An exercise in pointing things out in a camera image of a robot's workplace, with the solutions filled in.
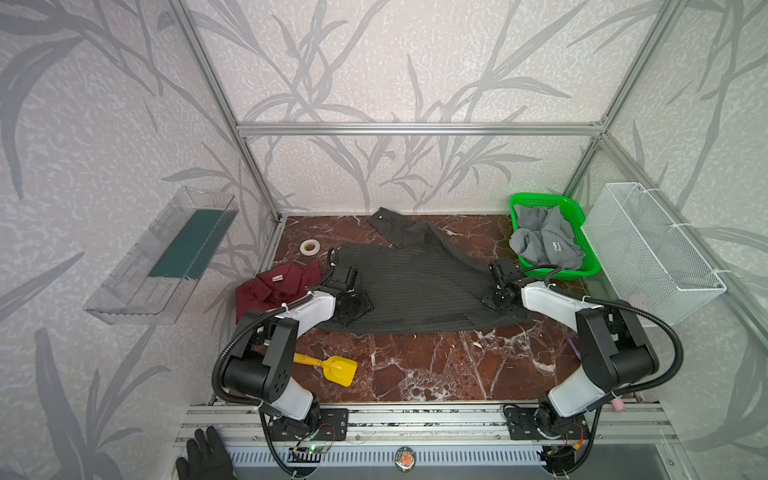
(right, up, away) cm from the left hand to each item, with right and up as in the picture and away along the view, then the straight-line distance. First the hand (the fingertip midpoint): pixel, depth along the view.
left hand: (372, 299), depth 93 cm
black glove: (-35, -32, -25) cm, 54 cm away
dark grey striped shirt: (+17, +4, +8) cm, 19 cm away
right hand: (+38, +2, +3) cm, 38 cm away
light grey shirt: (+59, +20, +9) cm, 63 cm away
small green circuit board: (-11, -31, -22) cm, 40 cm away
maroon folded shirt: (-33, +3, +1) cm, 33 cm away
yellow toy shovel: (-7, -17, -12) cm, 22 cm away
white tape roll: (-26, +14, +16) cm, 33 cm away
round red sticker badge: (+10, -33, -24) cm, 42 cm away
